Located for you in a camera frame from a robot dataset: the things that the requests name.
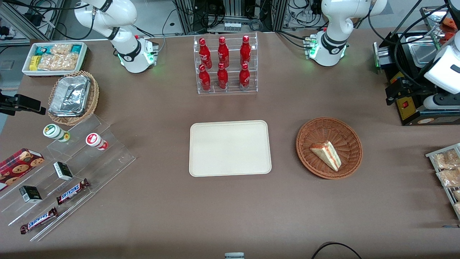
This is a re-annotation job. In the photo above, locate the red cola bottle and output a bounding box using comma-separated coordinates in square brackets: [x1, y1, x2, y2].
[199, 64, 211, 92]
[217, 63, 229, 90]
[240, 35, 252, 65]
[218, 36, 230, 68]
[199, 38, 212, 69]
[239, 63, 250, 90]

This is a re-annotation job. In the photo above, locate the oval light wicker basket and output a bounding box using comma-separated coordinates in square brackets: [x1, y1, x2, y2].
[48, 71, 100, 126]

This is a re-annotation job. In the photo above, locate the Snickers bar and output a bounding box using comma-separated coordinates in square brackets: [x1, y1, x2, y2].
[56, 179, 90, 205]
[20, 207, 58, 235]

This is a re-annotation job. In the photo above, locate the white rectangular snack bin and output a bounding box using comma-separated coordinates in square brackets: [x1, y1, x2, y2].
[22, 42, 88, 77]

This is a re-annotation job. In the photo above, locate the black clamp device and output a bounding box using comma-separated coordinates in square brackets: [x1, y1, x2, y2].
[0, 90, 47, 116]

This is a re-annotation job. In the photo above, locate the cream plastic tray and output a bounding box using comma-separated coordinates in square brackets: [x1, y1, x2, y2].
[189, 120, 272, 177]

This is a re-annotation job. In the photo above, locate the red lid yogurt bottle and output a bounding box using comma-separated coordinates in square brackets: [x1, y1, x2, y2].
[86, 133, 108, 150]

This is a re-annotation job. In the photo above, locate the red cookie box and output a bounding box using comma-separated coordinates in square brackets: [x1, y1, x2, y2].
[0, 148, 45, 191]

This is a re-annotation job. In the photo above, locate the green lid yogurt bottle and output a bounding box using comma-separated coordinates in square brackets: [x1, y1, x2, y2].
[43, 124, 70, 142]

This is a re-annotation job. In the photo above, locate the aluminium frame rack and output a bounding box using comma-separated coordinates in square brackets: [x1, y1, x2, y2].
[172, 0, 300, 35]

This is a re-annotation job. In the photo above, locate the black food warmer machine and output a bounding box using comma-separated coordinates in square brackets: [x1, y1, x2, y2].
[373, 5, 460, 126]

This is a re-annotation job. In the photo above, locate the black floor cable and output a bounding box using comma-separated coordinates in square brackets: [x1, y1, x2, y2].
[311, 242, 363, 259]

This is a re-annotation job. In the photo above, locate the clear acrylic stepped shelf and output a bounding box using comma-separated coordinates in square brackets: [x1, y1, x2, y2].
[0, 114, 136, 242]

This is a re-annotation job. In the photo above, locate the aluminium foil container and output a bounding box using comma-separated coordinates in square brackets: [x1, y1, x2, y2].
[49, 76, 91, 117]

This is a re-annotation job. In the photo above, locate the clear acrylic bottle rack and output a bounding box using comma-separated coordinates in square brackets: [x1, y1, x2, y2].
[193, 32, 258, 95]

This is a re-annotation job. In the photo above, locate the tray of packaged crackers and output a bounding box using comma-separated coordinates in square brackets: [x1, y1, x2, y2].
[425, 143, 460, 221]

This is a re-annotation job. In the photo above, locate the small black box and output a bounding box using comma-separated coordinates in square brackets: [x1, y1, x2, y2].
[53, 162, 73, 181]
[19, 186, 42, 203]

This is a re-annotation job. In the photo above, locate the large clear cracker pack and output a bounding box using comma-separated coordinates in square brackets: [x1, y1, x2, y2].
[37, 54, 79, 71]

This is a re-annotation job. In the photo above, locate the round brown wicker basket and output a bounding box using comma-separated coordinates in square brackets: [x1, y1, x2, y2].
[296, 117, 363, 180]

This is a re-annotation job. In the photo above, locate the clear pastry pack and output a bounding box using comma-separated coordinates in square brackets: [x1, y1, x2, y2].
[436, 168, 460, 188]
[433, 149, 460, 170]

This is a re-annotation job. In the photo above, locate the triangular sandwich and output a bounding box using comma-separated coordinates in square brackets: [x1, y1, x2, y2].
[310, 141, 342, 172]

